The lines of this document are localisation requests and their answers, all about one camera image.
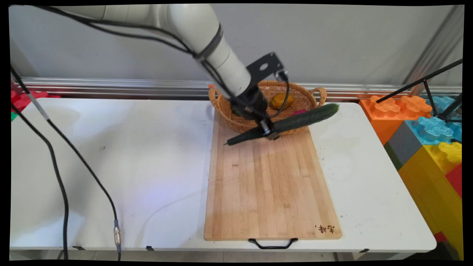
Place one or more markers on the yellow fruit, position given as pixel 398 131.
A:
pixel 282 101

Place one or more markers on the dark green cucumber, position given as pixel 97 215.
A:
pixel 306 117

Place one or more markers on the wooden cutting board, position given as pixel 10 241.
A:
pixel 269 192

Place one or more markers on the aluminium rail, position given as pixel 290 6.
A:
pixel 111 87

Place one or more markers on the small red foam block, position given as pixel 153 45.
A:
pixel 455 179

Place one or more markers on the woven wicker basket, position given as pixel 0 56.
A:
pixel 297 92

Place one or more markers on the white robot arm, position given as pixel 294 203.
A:
pixel 199 26

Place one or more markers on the black tripod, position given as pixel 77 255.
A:
pixel 428 83

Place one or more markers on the blue foam block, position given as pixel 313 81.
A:
pixel 432 127

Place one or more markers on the grey foam block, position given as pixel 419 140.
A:
pixel 402 142

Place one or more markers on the red foam blocks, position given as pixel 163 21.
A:
pixel 26 99

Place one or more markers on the orange foam block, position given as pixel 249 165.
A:
pixel 380 114

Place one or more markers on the pink fruit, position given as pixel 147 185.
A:
pixel 299 112

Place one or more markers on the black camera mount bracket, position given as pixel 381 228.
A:
pixel 258 72

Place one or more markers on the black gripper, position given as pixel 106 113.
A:
pixel 251 103

